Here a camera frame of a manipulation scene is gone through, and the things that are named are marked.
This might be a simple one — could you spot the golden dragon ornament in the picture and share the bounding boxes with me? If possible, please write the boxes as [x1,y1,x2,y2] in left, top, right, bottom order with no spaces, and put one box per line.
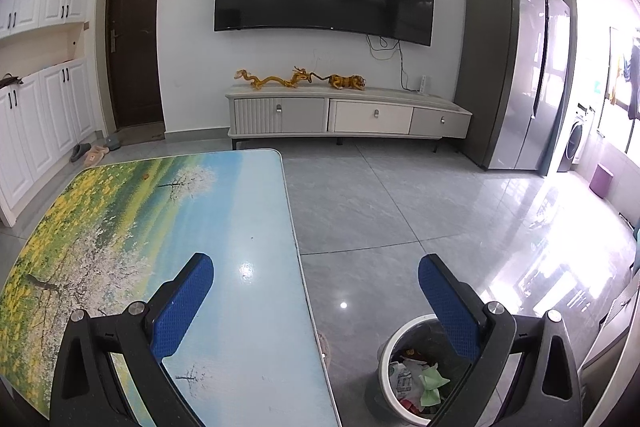
[235,67,328,90]

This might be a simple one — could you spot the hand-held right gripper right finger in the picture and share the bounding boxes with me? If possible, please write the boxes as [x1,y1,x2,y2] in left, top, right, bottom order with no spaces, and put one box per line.
[417,253,586,427]

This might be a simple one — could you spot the landscape print folding table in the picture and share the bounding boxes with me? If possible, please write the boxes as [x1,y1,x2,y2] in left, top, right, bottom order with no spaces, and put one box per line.
[0,149,341,427]

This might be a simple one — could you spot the dark brown door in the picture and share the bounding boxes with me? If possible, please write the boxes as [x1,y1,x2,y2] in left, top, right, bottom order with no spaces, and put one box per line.
[107,0,166,130]

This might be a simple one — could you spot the golden tiger ornament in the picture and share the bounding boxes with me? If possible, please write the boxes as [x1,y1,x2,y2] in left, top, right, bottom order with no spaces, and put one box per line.
[327,74,367,90]

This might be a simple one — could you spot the white round trash can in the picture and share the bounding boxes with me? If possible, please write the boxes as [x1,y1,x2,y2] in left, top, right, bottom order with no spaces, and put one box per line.
[375,313,483,427]

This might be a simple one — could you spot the white television cabinet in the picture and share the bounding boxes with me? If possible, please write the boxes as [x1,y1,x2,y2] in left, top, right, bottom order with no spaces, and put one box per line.
[225,82,473,154]

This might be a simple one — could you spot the green paper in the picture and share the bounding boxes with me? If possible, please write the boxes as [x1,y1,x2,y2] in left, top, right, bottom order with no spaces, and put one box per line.
[419,364,451,408]

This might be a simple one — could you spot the black television cable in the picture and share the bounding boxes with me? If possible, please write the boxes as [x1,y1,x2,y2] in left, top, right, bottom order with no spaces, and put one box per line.
[366,34,423,92]

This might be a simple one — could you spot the beige slipper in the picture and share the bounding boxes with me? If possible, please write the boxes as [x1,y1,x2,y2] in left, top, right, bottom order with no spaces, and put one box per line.
[82,146,110,166]

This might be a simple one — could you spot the brown door mat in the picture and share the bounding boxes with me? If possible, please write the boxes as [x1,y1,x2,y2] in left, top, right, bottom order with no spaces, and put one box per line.
[120,127,166,146]

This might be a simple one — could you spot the white washing machine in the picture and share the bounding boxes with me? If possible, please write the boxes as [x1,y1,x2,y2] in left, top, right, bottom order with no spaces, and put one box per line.
[557,102,596,172]

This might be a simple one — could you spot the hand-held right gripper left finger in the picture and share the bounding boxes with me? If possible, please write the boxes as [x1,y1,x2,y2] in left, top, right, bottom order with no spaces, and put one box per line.
[47,252,216,427]

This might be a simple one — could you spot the white cupboards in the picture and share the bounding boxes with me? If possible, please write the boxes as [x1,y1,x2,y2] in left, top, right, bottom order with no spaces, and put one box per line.
[0,0,98,228]

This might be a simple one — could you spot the grey sofa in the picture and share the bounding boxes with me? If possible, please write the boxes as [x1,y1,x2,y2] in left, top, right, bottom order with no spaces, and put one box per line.
[582,272,640,427]

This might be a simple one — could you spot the white plastic bag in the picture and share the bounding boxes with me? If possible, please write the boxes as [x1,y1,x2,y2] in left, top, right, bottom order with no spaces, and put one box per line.
[389,357,426,403]

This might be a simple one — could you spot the hanging clothes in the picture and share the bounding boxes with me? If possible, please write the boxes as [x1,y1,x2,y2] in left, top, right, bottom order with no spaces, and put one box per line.
[607,34,640,120]

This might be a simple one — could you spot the grey refrigerator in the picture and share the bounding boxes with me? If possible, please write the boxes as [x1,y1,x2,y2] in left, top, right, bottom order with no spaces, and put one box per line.
[452,0,572,178]

